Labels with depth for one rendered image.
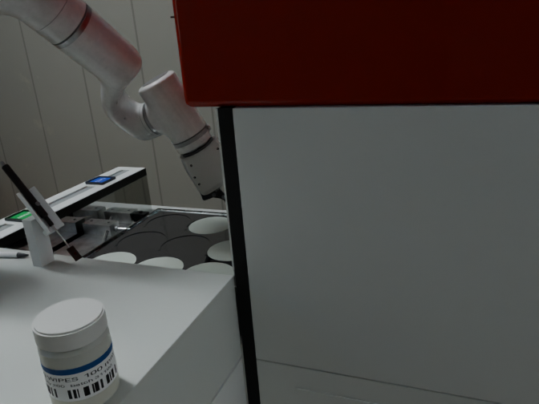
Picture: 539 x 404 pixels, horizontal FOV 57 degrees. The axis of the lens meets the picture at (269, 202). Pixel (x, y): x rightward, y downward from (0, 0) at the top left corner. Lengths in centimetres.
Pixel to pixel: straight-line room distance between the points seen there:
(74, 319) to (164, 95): 59
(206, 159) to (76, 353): 63
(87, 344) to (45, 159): 297
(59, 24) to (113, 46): 9
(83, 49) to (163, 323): 48
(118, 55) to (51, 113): 239
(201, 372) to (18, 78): 290
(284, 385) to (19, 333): 40
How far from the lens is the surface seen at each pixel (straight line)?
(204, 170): 108
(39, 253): 92
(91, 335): 53
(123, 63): 95
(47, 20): 90
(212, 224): 115
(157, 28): 274
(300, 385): 84
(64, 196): 133
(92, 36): 92
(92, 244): 121
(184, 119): 104
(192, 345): 69
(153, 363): 62
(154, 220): 123
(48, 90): 329
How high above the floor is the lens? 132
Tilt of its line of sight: 20 degrees down
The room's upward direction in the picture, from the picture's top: 4 degrees counter-clockwise
